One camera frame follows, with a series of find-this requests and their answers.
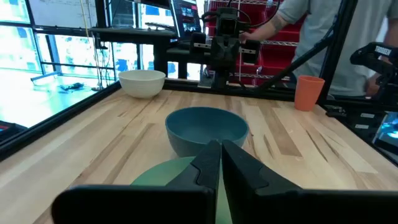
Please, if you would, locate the green plate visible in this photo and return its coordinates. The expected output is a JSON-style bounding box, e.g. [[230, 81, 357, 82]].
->
[[130, 156, 233, 224]]

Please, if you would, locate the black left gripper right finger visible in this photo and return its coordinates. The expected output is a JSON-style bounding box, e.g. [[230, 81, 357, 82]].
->
[[221, 139, 398, 224]]

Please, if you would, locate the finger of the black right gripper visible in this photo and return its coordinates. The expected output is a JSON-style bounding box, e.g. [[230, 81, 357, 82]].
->
[[190, 32, 208, 55], [241, 39, 261, 65]]

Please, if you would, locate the person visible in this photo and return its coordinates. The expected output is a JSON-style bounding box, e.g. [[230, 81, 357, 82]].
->
[[239, 0, 398, 97]]

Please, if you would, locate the white bowl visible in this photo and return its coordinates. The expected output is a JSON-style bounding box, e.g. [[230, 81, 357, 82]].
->
[[118, 69, 167, 100]]

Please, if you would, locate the orange cup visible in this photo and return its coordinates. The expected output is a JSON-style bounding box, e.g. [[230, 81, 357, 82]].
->
[[294, 75, 326, 112]]

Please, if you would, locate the red bin shelf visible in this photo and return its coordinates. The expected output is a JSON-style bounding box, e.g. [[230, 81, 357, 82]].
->
[[206, 0, 302, 87]]

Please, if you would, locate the black desk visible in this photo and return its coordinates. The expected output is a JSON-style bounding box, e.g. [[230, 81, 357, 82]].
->
[[89, 26, 189, 79]]

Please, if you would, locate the black box with white labels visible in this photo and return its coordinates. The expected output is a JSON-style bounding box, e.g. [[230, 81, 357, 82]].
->
[[325, 105, 385, 141]]

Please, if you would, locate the black computer monitor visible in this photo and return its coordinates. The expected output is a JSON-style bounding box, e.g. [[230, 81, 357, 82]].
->
[[170, 0, 203, 40]]

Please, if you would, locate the teal bowl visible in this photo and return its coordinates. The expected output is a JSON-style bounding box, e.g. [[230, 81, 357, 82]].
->
[[165, 106, 249, 158]]

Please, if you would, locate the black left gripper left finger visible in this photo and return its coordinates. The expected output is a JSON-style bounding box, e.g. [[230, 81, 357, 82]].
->
[[51, 139, 221, 224]]

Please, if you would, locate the device with blue screen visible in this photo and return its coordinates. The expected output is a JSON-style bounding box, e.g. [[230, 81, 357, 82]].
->
[[372, 111, 398, 156]]

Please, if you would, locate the yellow cable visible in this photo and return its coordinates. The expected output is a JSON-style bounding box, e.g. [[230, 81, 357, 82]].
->
[[79, 0, 104, 91]]

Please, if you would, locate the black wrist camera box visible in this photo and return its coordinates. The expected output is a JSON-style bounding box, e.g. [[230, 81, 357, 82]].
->
[[215, 7, 242, 37]]

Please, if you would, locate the person's hand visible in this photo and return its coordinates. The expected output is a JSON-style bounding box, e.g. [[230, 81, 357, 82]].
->
[[239, 30, 253, 44], [365, 73, 382, 97]]

